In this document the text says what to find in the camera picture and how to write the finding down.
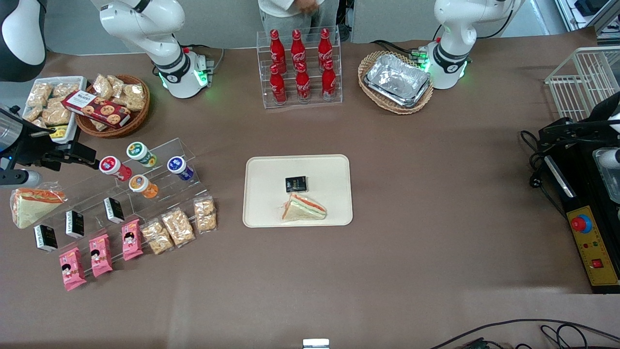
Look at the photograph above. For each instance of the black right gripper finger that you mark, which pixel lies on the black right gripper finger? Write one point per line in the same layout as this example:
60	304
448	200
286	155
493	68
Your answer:
83	152
52	162

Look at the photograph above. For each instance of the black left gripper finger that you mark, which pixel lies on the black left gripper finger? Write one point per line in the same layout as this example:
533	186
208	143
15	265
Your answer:
564	128

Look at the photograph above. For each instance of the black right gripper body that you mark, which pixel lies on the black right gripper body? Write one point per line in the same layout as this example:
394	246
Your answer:
30	144

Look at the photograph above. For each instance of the green lid gum bottle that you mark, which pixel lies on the green lid gum bottle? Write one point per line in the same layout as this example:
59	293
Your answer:
141	153

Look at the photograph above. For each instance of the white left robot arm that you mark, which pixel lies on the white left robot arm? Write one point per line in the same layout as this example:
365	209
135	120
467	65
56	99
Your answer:
457	29

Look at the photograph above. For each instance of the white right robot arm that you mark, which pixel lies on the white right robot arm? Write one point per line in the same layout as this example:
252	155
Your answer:
145	19

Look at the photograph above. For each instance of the white rectangular plastic tray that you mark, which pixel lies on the white rectangular plastic tray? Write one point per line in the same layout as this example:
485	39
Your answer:
72	123

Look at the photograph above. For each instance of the red lid gum bottle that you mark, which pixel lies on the red lid gum bottle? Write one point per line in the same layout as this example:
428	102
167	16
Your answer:
114	167

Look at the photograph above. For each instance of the orange gum bottle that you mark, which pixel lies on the orange gum bottle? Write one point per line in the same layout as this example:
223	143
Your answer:
142	186

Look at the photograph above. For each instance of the blue lid gum bottle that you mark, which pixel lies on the blue lid gum bottle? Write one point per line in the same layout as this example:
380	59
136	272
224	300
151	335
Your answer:
179	167

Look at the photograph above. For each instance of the aluminium foil tray stack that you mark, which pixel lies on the aluminium foil tray stack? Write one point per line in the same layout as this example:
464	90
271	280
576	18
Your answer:
397	77

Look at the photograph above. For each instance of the beige serving tray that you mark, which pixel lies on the beige serving tray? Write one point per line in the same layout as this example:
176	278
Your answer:
271	194

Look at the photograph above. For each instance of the person's bare hand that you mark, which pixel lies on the person's bare hand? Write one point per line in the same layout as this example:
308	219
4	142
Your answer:
307	6

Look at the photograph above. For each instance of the yellow snack pack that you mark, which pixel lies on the yellow snack pack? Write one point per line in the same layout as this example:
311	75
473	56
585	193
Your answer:
59	132

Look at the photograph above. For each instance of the red cookie box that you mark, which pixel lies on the red cookie box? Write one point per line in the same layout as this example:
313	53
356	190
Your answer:
97	109

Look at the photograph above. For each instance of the wrapped triangle sandwich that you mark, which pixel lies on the wrapped triangle sandwich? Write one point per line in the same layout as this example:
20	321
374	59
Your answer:
304	208
31	206

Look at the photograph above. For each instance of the round wicker basket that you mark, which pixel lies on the round wicker basket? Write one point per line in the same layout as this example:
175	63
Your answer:
138	121

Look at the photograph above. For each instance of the small black box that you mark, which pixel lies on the small black box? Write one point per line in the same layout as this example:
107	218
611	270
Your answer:
46	238
296	184
114	210
74	224

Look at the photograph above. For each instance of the clear plastic container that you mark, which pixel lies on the clear plastic container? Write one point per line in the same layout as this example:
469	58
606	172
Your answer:
608	182

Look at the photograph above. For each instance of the clear acrylic stepped display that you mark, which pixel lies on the clear acrylic stepped display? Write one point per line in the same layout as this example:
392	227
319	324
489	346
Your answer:
167	191

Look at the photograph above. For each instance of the red emergency stop button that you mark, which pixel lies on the red emergency stop button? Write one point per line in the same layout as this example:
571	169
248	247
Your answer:
581	223

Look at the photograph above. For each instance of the pink snack pack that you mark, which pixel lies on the pink snack pack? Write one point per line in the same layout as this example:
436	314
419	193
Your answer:
131	240
100	255
72	269

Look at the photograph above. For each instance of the black yellow control box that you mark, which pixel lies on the black yellow control box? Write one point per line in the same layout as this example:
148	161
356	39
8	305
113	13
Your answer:
593	252

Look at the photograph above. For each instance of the oval wicker basket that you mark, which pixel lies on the oval wicker basket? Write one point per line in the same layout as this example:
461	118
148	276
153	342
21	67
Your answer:
370	92

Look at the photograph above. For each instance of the red cola bottle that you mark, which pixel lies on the red cola bottle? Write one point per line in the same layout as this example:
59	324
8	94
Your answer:
302	85
276	46
328	82
278	87
325	44
297	46

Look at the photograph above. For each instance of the clear acrylic bottle rack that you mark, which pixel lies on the clear acrylic bottle rack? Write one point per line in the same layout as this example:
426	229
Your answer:
315	99

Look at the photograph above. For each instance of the person in white sweater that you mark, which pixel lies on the person in white sweater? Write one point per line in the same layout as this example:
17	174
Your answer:
281	14

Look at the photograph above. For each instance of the small white device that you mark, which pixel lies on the small white device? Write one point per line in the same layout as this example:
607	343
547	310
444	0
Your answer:
316	343

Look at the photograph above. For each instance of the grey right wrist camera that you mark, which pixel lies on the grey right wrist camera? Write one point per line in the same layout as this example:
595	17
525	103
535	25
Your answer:
17	178

